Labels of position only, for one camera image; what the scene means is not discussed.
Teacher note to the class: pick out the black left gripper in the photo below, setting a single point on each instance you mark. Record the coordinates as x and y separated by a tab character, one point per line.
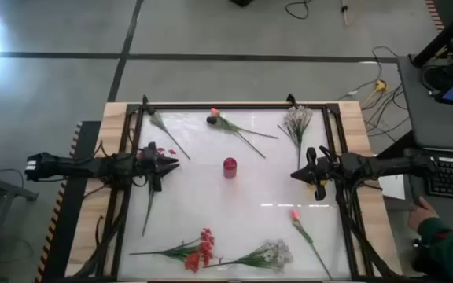
153	169

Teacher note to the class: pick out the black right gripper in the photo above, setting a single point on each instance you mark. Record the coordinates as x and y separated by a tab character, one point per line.
325	171

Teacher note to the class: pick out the dark purple artificial tulip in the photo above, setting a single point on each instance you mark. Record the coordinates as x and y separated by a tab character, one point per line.
158	122
211	120

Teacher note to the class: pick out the red artificial flower bunch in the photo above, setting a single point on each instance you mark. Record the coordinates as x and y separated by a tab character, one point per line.
193	261
148	208

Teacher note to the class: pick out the white artificial flower bunch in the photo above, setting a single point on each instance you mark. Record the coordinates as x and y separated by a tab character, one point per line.
298	122
267	255

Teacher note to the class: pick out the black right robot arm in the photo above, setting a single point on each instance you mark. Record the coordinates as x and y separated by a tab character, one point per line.
387	167

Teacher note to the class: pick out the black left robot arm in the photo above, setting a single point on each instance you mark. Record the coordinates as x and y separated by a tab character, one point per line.
77	167

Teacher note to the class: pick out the red glass vase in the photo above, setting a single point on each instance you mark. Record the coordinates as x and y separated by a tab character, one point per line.
230	169

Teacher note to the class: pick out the wooden table board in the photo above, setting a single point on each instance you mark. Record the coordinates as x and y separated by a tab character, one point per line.
110	118

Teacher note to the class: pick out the white paper sheet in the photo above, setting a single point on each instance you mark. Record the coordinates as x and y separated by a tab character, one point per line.
393	188

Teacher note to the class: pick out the black hazard-striped base beam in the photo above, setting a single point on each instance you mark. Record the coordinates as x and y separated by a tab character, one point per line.
69	220

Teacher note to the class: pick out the person's hand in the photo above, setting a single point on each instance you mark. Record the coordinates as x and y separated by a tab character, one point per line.
421	216

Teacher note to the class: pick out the person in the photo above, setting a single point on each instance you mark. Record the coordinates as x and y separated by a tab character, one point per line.
450	251

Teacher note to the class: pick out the grey metal stand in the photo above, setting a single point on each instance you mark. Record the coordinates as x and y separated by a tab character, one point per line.
2	186

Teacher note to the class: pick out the black box on floor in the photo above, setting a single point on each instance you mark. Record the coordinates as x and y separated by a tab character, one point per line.
242	2

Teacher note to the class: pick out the black diagonal pole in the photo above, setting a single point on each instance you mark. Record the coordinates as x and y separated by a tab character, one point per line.
443	37

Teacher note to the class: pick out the orange black hazard strip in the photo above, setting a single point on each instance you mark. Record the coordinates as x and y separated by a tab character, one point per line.
435	15

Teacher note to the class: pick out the black frame clamp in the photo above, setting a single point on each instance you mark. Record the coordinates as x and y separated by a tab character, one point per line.
145	100
291	100

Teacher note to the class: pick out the black aluminium table frame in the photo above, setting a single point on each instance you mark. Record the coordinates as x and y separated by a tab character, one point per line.
230	106

